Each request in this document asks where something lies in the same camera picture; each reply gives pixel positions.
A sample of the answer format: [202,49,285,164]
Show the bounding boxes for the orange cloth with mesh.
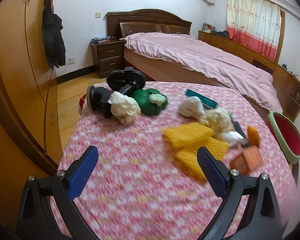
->
[247,125,260,147]

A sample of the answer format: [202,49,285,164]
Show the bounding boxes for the wooden wardrobe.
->
[0,0,64,176]

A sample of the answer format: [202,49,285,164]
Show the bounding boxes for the orange snack box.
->
[230,146,263,175]

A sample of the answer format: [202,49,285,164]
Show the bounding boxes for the red bin with green rim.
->
[267,111,300,165]

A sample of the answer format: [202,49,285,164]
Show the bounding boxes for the pink floral tablecloth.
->
[59,82,296,239]

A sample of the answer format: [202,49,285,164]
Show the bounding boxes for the cream crumpled paper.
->
[198,108,234,133]

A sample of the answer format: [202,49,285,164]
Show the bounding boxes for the yellow sponge mesh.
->
[163,122,230,181]

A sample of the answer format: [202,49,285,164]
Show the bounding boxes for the green plush toy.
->
[132,88,168,115]

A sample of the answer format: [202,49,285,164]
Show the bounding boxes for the teal box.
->
[185,89,218,109]

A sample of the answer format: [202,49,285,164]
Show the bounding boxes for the long wooden cabinet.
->
[198,31,300,121]

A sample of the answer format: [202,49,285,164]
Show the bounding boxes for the dark wooden nightstand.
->
[90,39,125,78]

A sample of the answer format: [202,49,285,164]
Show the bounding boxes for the black jacket hanging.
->
[42,8,66,68]

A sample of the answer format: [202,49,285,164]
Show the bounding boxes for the wooden bed base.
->
[124,48,228,87]

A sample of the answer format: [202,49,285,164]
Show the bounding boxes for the clothes on nightstand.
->
[91,36,111,44]

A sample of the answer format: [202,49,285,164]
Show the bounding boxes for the dark wooden headboard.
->
[106,9,192,38]

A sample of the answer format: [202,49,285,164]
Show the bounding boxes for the pink bedspread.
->
[125,33,283,113]

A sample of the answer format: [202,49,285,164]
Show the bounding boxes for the floral red white curtain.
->
[226,0,281,61]

